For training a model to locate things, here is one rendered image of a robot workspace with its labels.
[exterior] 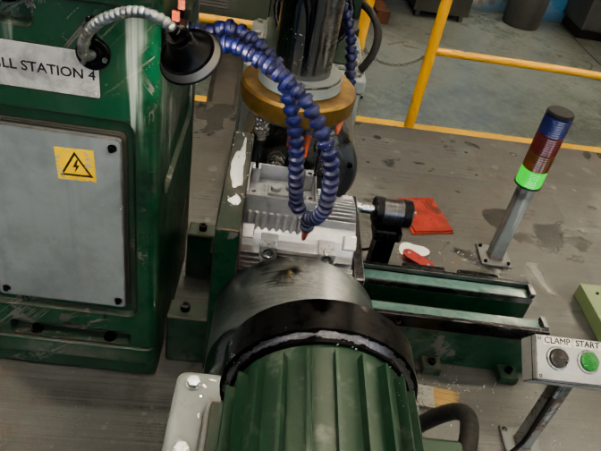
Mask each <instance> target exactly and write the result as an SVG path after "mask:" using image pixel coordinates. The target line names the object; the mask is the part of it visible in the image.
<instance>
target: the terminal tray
mask: <svg viewBox="0 0 601 451"><path fill-rule="evenodd" d="M255 165H256V162H250V173H249V180H248V186H247V191H246V199H245V206H244V216H243V222H246V223H252V224H255V229H257V227H260V229H261V230H264V228H267V230H268V231H271V229H275V231H276V232H278V230H282V233H285V231H288V232H289V234H292V232H295V233H296V234H299V233H301V229H300V223H301V217H302V215H303V213H304V212H306V211H308V210H311V211H313V210H314V209H315V208H316V206H317V177H316V176H313V174H314V171H313V170H307V169H304V171H303V174H304V178H303V182H304V184H303V189H304V188H305V189H304V194H303V197H304V203H305V205H306V210H305V211H304V212H303V213H301V214H299V215H296V214H293V213H292V211H291V209H290V208H289V206H288V201H289V195H288V187H289V186H288V183H287V182H288V181H289V179H288V173H289V170H288V166H275V165H269V164H262V163H259V167H258V168H256V167H255ZM269 180H270V181H269ZM265 181H266V184H265ZM271 181H272V182H271ZM276 182H277V183H276ZM282 183H283V184H284V185H283V184H282ZM264 185H265V186H264ZM261 188H262V189H261ZM264 190H266V191H264ZM307 191H308V192H307ZM305 192H306V193H305Z"/></svg>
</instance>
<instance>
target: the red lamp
mask: <svg viewBox="0 0 601 451"><path fill-rule="evenodd" d="M564 139H565V138H564ZM564 139H563V140H564ZM563 140H554V139H550V138H548V137H546V136H545V135H543V134H542V133H540V131H539V130H537V132H536V134H535V136H534V139H533V141H532V142H531V144H530V148H531V149H532V150H533V151H534V152H535V153H537V154H539V155H540V156H543V157H555V156H556V155H557V153H558V151H559V149H560V147H561V146H562V143H563Z"/></svg>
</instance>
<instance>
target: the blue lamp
mask: <svg viewBox="0 0 601 451"><path fill-rule="evenodd" d="M572 122H573V120H571V121H562V120H558V119H556V118H554V117H552V116H551V115H550V114H549V113H548V112H547V111H546V112H545V114H544V116H543V119H542V121H541V123H540V125H539V127H538V130H539V131H540V133H542V134H543V135H545V136H546V137H548V138H550V139H554V140H563V139H564V138H565V136H566V134H567V132H568V131H569V129H570V127H571V124H572Z"/></svg>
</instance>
